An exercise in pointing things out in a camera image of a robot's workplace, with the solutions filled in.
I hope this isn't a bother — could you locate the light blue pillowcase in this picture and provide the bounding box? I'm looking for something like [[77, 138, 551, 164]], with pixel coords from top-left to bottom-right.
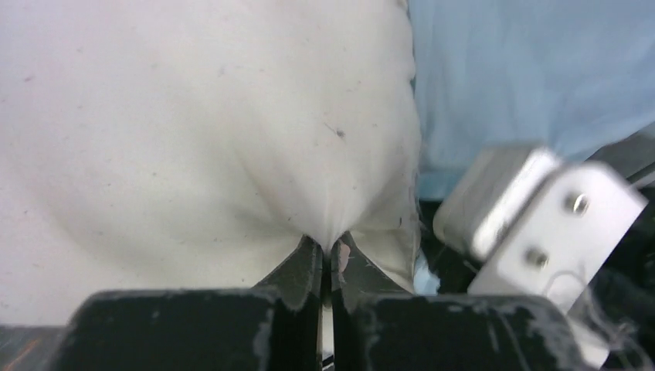
[[409, 1, 654, 199]]

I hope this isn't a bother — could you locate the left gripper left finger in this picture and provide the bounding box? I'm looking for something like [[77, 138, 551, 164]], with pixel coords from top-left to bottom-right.
[[49, 237, 323, 370]]

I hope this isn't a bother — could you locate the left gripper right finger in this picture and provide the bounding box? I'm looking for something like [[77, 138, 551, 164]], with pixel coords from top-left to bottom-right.
[[331, 233, 587, 370]]

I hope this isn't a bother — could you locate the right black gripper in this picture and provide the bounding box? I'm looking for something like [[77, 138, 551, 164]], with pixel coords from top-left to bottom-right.
[[416, 189, 655, 371]]

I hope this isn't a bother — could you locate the white pillow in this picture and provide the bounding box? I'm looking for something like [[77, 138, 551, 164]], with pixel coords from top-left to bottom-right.
[[1, 1, 420, 325]]

